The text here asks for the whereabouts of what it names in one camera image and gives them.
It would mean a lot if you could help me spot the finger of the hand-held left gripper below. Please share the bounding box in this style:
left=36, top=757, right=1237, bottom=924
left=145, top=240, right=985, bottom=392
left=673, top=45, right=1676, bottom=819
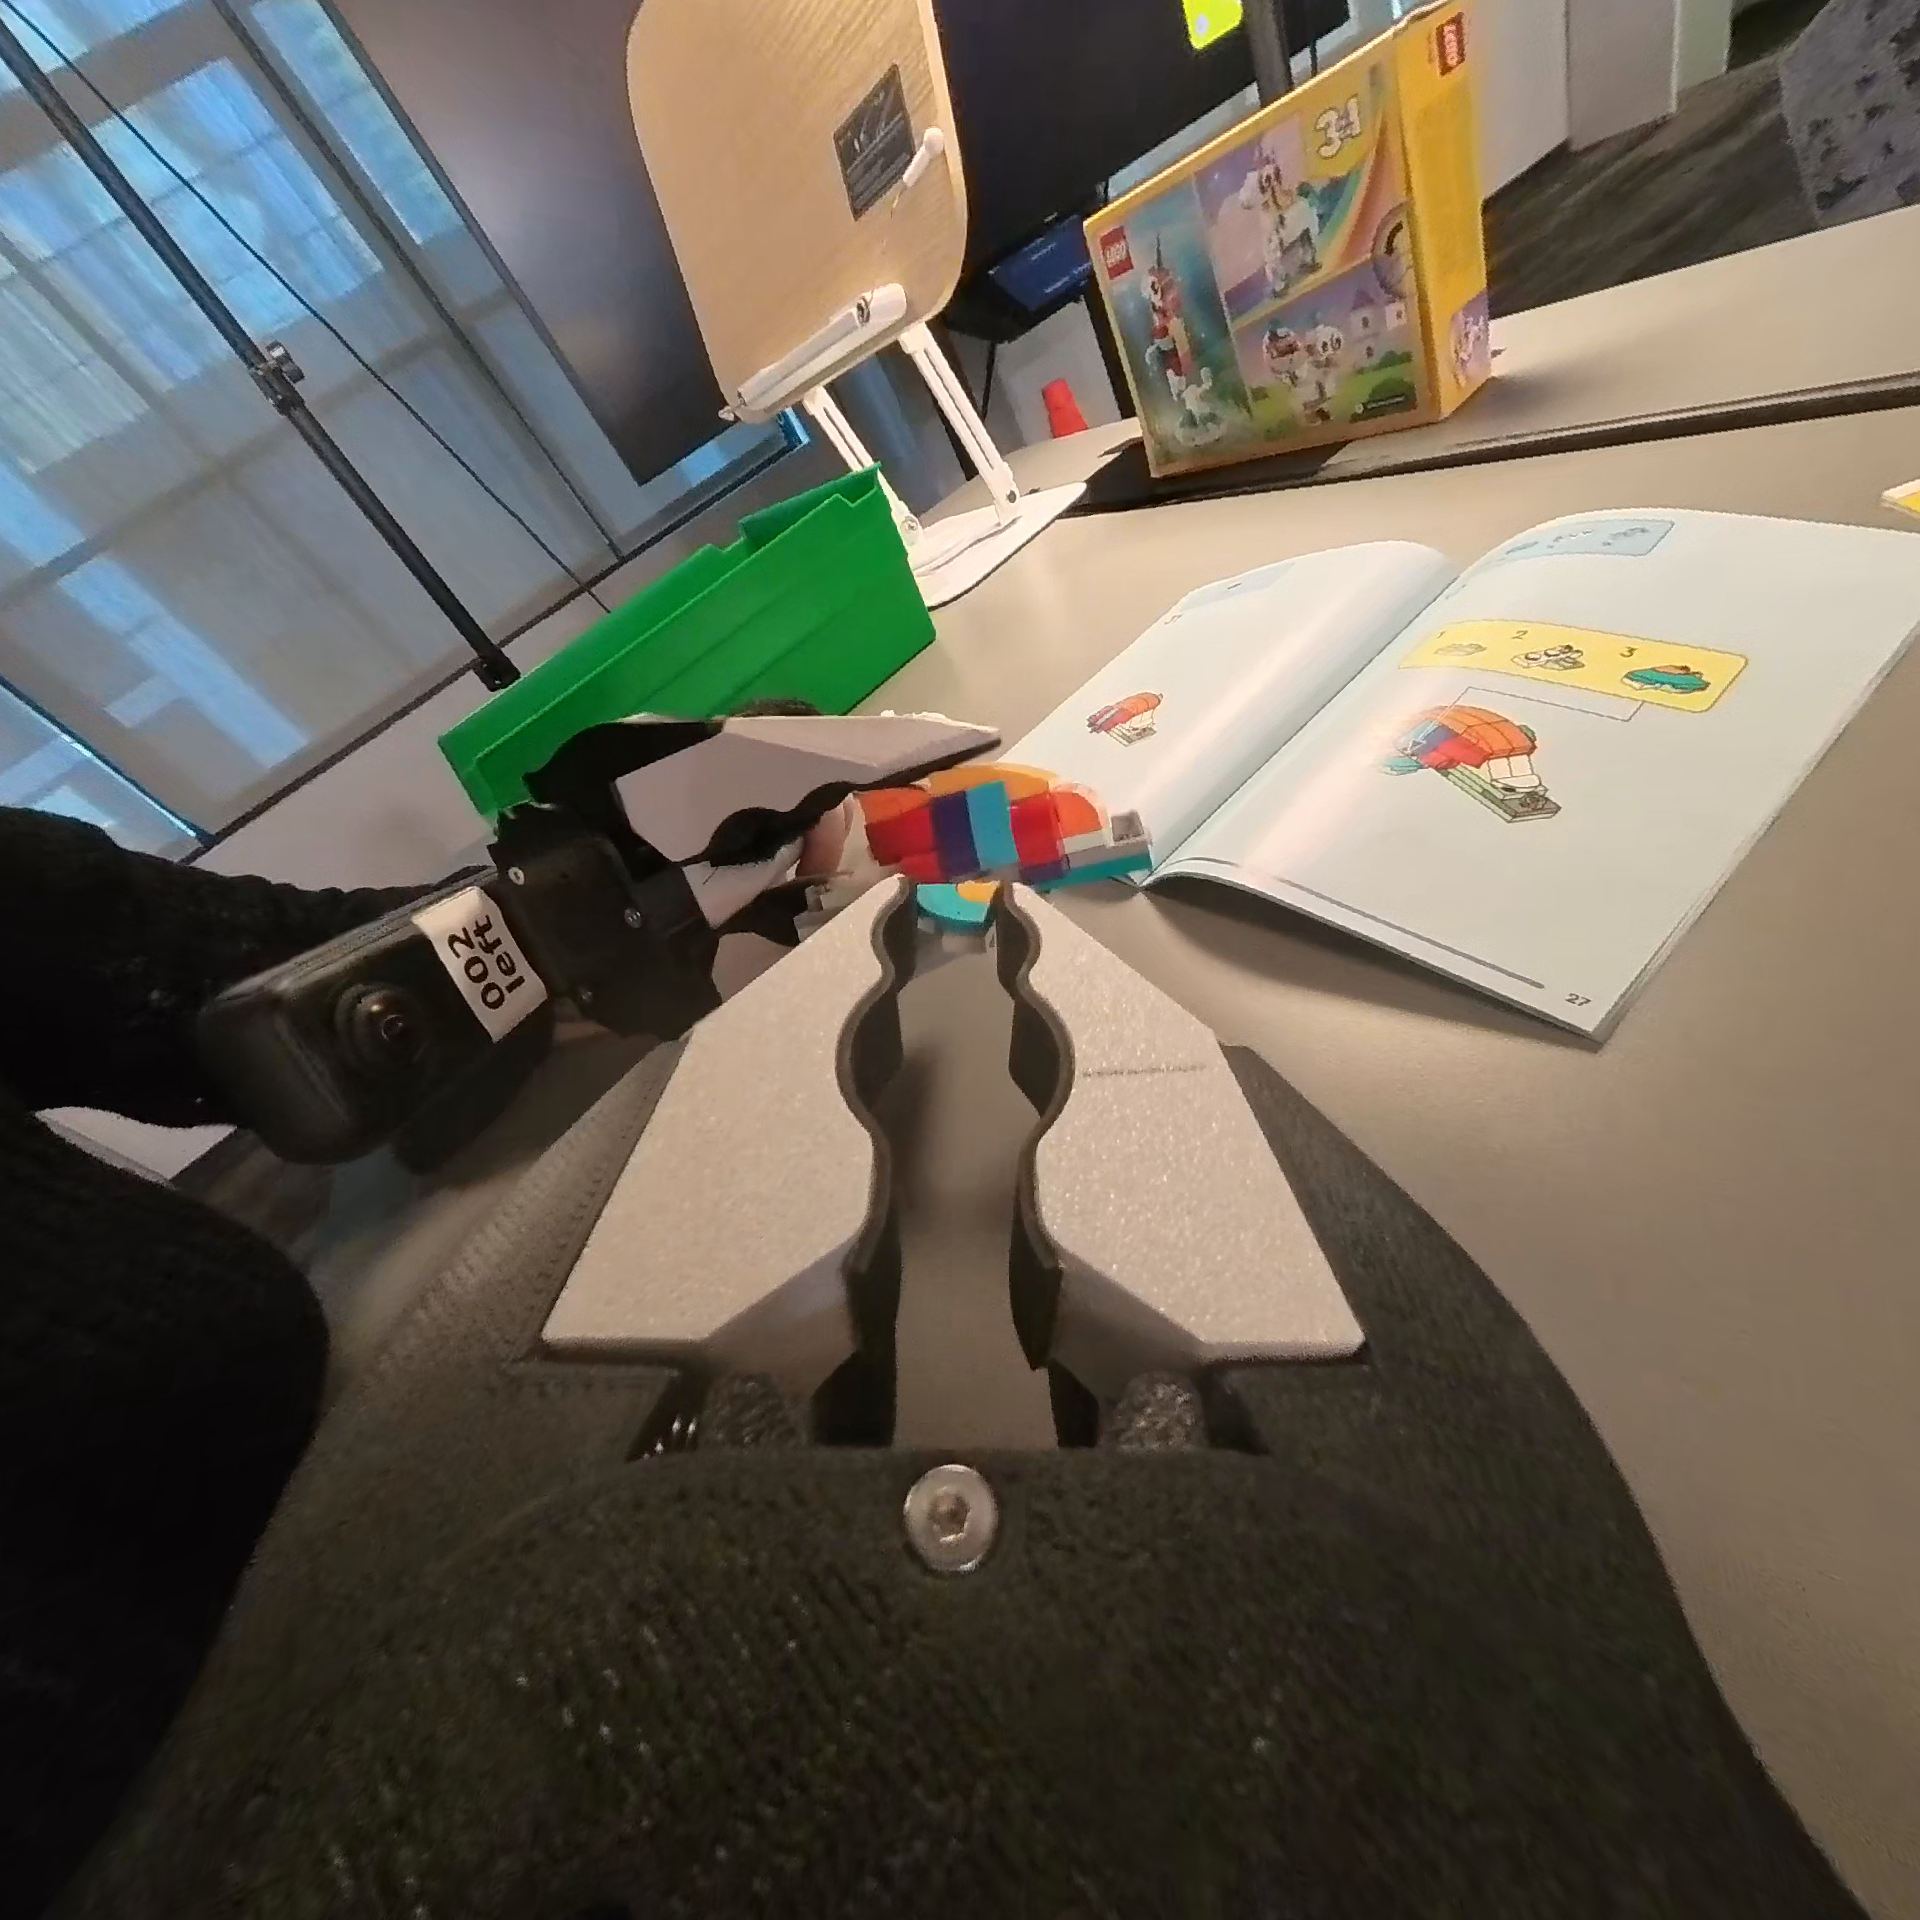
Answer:
left=681, top=809, right=847, bottom=954
left=598, top=714, right=1002, bottom=864

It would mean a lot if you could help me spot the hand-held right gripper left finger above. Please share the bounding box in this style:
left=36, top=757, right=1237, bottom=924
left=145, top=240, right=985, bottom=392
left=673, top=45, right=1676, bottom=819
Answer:
left=540, top=880, right=920, bottom=1426

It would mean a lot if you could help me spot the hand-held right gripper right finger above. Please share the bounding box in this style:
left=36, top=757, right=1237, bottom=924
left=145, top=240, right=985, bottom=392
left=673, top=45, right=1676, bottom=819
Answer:
left=990, top=880, right=1366, bottom=1420

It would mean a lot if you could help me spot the colourful lego balloon model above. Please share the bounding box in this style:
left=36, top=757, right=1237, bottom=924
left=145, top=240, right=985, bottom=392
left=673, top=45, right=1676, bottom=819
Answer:
left=856, top=762, right=1156, bottom=899

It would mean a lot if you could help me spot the open lego instruction booklet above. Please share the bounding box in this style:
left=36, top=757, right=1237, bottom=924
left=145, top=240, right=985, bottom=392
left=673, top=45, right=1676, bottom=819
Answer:
left=997, top=508, right=1920, bottom=1045

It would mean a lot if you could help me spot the yellow lego box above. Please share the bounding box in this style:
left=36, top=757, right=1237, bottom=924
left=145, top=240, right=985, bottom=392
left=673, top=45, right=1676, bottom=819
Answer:
left=1084, top=0, right=1489, bottom=480

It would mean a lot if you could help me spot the green plastic bin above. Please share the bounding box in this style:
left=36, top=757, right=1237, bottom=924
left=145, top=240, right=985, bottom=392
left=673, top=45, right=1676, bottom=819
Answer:
left=438, top=465, right=938, bottom=826

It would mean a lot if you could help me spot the small blue tablet screen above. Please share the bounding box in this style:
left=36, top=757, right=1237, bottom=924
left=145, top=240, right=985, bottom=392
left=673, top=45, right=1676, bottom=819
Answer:
left=986, top=224, right=1095, bottom=317

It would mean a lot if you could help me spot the large dark display screen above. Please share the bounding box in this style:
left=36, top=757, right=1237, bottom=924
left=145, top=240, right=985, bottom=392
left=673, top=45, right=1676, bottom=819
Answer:
left=334, top=0, right=1353, bottom=490

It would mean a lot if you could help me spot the wooden book stand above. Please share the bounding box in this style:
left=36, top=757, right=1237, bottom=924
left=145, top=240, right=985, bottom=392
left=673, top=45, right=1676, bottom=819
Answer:
left=623, top=0, right=1088, bottom=608

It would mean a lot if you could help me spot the black slanted stand pole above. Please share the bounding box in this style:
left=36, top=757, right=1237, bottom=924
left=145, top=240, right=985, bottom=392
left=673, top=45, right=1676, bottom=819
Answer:
left=0, top=0, right=519, bottom=692

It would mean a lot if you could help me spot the grey patterned ottoman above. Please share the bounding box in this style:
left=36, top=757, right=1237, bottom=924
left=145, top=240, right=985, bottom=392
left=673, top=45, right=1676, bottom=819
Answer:
left=1775, top=0, right=1920, bottom=227

